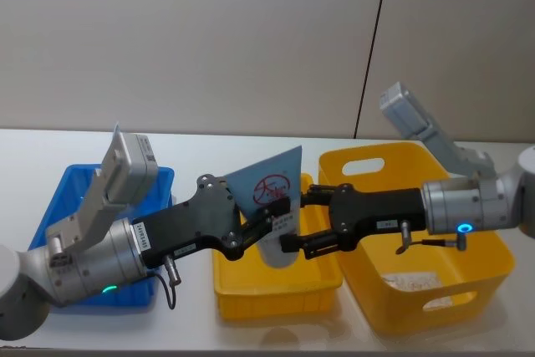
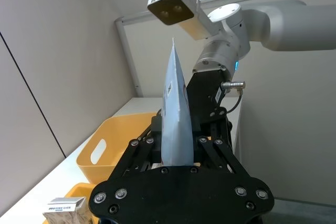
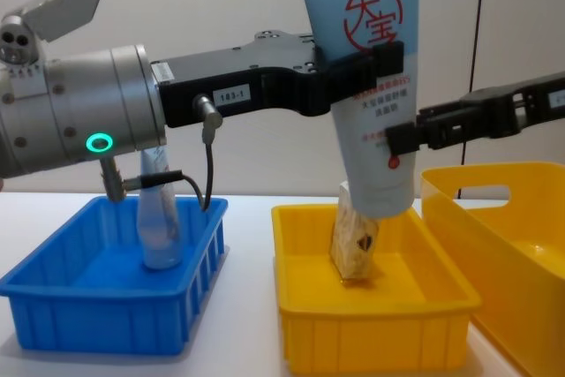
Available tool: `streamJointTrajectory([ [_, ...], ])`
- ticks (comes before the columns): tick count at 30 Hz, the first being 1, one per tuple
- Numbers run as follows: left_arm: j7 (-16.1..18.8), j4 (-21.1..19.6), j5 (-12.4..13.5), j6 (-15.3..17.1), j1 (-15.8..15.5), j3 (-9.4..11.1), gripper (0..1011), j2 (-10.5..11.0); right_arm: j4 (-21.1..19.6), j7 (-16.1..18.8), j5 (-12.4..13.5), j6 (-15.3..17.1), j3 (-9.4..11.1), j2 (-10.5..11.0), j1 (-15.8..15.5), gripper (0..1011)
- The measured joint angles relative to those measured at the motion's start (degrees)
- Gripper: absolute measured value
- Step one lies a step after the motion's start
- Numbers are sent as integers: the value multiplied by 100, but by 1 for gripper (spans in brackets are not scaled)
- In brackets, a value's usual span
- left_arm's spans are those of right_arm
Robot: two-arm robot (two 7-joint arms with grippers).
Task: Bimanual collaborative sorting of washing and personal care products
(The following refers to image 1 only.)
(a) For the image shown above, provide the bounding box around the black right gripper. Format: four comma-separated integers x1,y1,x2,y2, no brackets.
279,183,428,261

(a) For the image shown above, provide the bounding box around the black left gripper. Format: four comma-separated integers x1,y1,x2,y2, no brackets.
133,174,293,270

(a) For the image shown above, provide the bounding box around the white paper label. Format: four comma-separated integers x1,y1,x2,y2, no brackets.
382,273,455,308

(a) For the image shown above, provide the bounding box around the deep yellow bin with handles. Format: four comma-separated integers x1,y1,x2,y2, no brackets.
318,142,516,336

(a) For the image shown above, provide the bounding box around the blue-grey plastic bag red print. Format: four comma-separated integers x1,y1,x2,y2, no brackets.
223,145,304,270

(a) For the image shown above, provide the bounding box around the shallow yellow plastic bin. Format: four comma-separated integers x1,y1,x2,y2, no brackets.
211,172,344,320

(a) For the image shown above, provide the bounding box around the blue plastic bin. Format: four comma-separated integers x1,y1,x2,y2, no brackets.
28,163,176,309

